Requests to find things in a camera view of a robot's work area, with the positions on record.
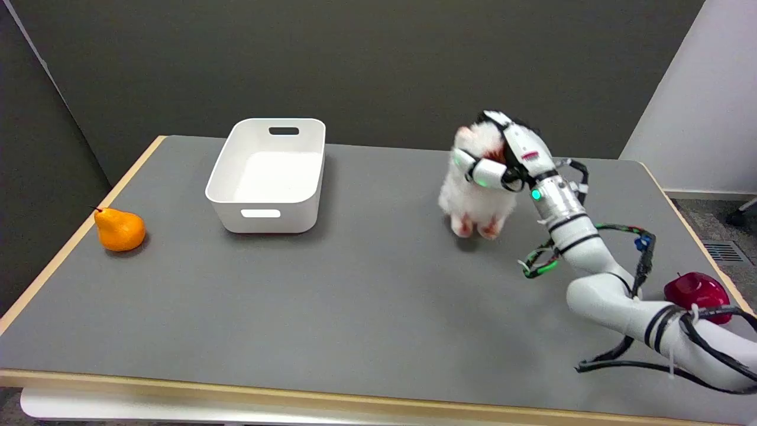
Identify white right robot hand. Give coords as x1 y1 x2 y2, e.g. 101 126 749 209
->
453 110 560 193

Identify white plush toy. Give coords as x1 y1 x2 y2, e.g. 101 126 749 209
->
438 123 517 240

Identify white plastic container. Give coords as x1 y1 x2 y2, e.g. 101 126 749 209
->
205 118 326 234

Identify floor vent grille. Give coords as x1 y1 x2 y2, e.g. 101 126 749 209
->
703 242 746 264

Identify red apple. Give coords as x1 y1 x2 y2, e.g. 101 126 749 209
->
664 272 733 325

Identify orange pear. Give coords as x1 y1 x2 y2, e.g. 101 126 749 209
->
90 206 147 253

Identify green braided cable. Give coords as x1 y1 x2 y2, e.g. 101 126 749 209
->
519 223 657 296

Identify black cable loop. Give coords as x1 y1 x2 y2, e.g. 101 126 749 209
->
575 303 757 396

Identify white table frame bar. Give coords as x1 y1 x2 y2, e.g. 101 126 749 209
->
20 388 367 426

